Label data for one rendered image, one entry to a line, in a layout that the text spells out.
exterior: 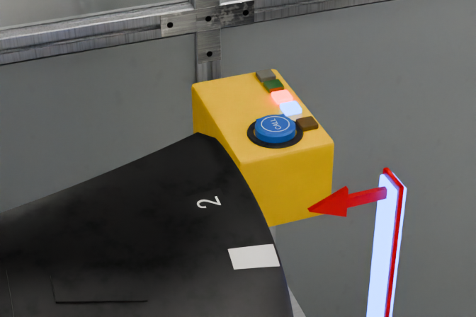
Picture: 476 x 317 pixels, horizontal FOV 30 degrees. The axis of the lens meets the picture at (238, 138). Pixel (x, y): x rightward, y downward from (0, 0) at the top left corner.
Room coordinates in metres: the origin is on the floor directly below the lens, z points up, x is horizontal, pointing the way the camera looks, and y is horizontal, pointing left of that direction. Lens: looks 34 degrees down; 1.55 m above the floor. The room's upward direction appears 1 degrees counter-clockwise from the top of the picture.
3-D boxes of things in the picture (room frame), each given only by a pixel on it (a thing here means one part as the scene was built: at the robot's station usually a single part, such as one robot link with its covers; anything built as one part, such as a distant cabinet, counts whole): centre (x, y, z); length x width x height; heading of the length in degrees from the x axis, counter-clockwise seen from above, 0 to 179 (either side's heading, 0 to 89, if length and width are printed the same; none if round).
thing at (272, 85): (0.82, -0.04, 1.08); 0.02 x 0.02 x 0.01; 19
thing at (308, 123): (0.74, -0.07, 1.08); 0.02 x 0.02 x 0.01; 19
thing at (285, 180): (0.77, -0.02, 1.02); 0.16 x 0.10 x 0.11; 19
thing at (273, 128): (0.73, -0.04, 1.08); 0.04 x 0.04 x 0.02
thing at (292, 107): (0.77, -0.05, 1.08); 0.02 x 0.02 x 0.01; 19
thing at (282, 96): (0.80, -0.05, 1.08); 0.02 x 0.02 x 0.01; 19
